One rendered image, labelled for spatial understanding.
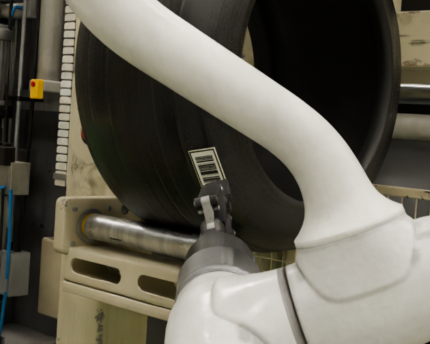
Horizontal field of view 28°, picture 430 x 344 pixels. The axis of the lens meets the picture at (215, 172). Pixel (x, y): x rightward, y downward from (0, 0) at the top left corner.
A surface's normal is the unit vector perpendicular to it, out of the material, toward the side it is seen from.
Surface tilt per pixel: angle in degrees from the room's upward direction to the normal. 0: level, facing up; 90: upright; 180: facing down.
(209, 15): 80
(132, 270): 90
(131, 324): 90
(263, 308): 51
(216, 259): 22
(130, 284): 90
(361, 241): 83
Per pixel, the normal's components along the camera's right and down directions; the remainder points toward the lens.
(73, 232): 0.74, 0.09
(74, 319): -0.67, -0.01
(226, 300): -0.25, -0.86
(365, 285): -0.18, -0.07
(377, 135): -0.57, -0.45
